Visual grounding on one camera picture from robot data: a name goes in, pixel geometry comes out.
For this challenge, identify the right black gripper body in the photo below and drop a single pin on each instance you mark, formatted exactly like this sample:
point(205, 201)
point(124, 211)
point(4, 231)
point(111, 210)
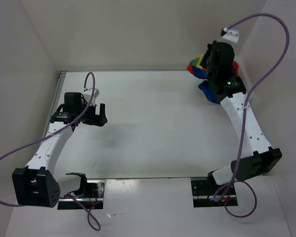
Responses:
point(210, 73)

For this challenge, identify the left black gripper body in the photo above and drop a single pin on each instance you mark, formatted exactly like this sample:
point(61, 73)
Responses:
point(91, 118)

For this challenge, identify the rainbow striped shorts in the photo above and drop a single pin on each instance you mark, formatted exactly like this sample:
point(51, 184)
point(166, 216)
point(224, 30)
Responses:
point(199, 72)

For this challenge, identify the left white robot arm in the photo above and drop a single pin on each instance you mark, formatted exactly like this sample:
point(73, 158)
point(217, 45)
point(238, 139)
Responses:
point(35, 184)

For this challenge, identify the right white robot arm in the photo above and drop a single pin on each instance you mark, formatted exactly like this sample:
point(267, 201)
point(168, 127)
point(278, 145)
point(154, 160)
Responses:
point(256, 156)

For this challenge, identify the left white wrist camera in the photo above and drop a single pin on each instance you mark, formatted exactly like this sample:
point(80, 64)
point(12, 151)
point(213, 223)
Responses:
point(91, 96)

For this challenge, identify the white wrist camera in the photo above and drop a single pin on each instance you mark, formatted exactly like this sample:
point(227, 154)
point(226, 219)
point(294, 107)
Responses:
point(231, 35)
point(91, 96)

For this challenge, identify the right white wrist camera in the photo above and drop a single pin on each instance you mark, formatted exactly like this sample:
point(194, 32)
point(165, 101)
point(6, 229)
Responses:
point(231, 35)

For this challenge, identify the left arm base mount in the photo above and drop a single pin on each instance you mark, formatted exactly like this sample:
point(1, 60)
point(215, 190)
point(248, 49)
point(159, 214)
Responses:
point(91, 197)

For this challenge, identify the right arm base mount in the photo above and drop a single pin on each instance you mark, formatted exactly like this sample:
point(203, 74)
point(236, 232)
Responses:
point(203, 194)

